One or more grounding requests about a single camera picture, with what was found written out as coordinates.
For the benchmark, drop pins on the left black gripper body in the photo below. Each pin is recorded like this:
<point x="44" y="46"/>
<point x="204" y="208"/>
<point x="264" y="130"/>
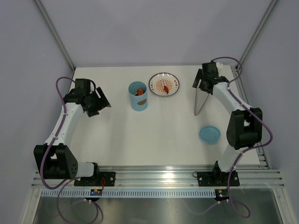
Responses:
<point x="94" y="100"/>

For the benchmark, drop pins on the patterned round plate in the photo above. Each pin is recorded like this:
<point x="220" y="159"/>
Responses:
<point x="159" y="80"/>

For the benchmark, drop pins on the metal tongs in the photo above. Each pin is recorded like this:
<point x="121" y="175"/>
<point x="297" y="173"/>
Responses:
<point x="200" y="98"/>

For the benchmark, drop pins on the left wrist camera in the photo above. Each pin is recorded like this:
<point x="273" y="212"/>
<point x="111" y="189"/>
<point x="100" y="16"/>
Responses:
<point x="83" y="85"/>

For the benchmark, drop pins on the left aluminium frame post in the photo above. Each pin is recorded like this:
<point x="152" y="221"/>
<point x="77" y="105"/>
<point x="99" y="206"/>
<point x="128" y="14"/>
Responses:
<point x="53" y="31"/>

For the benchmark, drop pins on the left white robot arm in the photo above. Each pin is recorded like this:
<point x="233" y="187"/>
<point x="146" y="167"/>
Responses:
<point x="54" y="158"/>

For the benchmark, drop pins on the blue cylindrical lunch container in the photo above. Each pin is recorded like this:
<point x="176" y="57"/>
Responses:
<point x="138" y="103"/>

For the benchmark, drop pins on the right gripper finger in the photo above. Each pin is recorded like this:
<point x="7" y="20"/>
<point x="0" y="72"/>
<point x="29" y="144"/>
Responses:
<point x="206" y="89"/>
<point x="197" y="79"/>

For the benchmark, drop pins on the aluminium front rail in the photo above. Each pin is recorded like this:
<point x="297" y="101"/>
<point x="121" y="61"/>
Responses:
<point x="182" y="177"/>

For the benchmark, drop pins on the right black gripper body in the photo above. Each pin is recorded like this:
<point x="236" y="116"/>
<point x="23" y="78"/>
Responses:
<point x="203" y="79"/>

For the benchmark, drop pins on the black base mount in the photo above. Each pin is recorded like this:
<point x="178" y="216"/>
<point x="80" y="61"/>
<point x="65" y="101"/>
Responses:
<point x="97" y="180"/>
<point x="207" y="179"/>

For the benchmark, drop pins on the small red toy shrimp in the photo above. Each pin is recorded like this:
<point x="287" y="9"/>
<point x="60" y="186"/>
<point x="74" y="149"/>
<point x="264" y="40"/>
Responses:
<point x="166" y="89"/>

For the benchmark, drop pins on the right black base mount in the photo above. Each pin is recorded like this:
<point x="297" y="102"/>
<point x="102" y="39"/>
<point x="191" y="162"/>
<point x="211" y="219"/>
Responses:
<point x="207" y="179"/>

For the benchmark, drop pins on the aluminium frame post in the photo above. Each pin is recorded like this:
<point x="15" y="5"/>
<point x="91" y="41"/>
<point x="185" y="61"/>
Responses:
<point x="53" y="31"/>
<point x="258" y="30"/>

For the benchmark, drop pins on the right aluminium frame post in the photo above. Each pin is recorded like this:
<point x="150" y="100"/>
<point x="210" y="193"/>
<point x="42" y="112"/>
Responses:
<point x="258" y="30"/>

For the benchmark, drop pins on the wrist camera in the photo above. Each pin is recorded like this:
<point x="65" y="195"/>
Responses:
<point x="210" y="68"/>
<point x="83" y="85"/>

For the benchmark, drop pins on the white slotted cable duct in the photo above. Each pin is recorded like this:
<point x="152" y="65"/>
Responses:
<point x="131" y="193"/>

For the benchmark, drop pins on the blue round lid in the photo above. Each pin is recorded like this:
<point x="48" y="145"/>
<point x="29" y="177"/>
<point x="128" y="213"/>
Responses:
<point x="209" y="134"/>

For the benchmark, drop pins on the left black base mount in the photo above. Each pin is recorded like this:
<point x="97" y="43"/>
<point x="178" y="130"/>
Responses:
<point x="97" y="180"/>

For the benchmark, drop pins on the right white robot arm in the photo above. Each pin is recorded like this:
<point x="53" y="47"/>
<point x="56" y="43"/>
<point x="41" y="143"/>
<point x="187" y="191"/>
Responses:
<point x="244" y="128"/>

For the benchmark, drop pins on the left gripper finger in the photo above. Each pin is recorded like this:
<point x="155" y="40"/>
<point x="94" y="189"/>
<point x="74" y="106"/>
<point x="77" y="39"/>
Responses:
<point x="102" y="101"/>
<point x="92" y="113"/>

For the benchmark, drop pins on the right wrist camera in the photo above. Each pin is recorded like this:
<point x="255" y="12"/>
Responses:
<point x="210" y="68"/>

